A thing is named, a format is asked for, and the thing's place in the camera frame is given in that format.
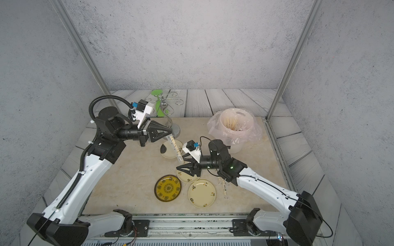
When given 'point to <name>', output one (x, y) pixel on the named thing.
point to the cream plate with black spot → (166, 150)
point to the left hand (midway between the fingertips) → (170, 135)
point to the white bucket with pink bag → (236, 127)
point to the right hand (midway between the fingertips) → (180, 164)
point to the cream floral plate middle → (185, 177)
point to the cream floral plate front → (201, 193)
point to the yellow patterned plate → (167, 187)
